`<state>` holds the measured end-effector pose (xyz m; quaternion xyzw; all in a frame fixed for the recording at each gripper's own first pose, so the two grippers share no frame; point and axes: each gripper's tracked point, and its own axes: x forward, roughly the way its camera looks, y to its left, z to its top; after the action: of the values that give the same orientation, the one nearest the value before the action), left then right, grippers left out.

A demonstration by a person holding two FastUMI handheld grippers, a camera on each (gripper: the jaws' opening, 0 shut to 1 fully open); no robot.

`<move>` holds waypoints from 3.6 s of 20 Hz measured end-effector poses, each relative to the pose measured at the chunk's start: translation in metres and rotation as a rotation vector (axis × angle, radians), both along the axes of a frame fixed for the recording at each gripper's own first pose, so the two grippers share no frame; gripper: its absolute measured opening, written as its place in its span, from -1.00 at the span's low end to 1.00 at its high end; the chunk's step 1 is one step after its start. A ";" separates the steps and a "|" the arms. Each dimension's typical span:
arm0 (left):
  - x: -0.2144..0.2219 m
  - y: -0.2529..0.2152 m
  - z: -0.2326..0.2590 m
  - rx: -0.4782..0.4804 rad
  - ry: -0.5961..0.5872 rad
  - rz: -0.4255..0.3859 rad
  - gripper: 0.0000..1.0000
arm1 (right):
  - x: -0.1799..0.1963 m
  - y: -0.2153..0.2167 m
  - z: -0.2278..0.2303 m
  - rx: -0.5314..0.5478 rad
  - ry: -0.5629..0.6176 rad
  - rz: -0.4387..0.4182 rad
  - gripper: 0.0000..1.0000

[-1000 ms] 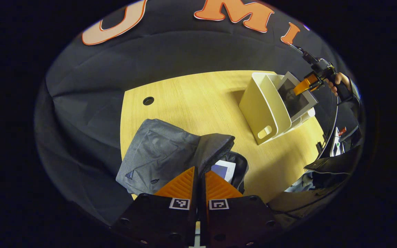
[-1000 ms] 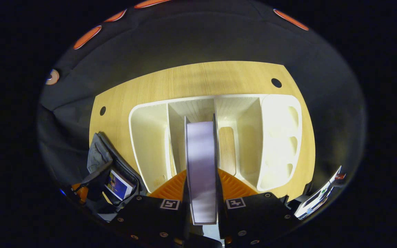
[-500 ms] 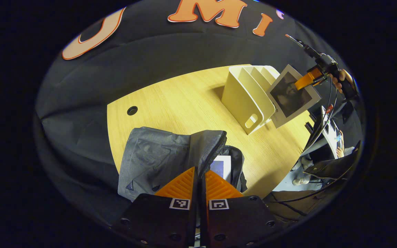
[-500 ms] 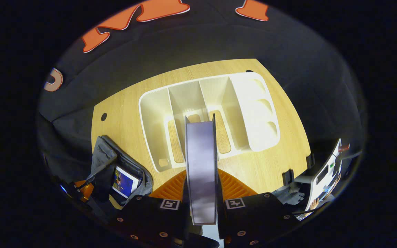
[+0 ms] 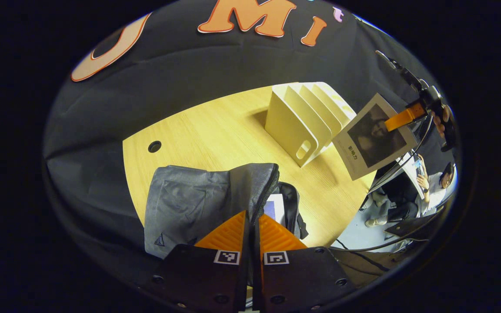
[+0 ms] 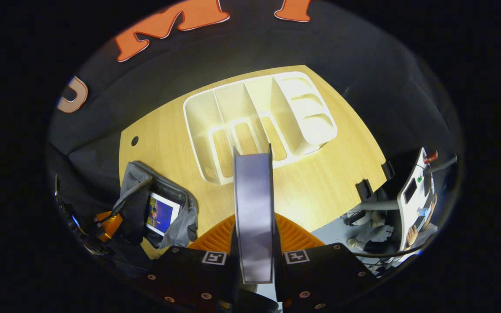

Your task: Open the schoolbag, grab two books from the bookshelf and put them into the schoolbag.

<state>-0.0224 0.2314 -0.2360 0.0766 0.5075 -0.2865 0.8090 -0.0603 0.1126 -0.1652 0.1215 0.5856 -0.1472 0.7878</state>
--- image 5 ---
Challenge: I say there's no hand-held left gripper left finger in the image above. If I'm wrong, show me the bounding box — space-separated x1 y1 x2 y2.
153 211 251 312

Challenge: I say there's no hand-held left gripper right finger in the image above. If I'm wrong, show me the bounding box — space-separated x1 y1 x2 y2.
253 214 356 312

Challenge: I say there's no white portrait cover book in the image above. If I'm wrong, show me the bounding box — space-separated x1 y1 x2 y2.
332 93 418 181

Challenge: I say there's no blue cover book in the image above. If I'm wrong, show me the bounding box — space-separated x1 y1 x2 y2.
264 193 286 226

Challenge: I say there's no grey schoolbag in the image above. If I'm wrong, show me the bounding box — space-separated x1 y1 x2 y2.
144 163 308 260

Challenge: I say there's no white bookshelf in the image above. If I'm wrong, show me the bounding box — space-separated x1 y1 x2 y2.
265 82 357 168

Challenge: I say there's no white side desk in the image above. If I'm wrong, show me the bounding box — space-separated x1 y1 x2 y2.
401 150 427 200

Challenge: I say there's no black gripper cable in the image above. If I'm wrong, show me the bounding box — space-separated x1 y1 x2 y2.
368 115 434 193

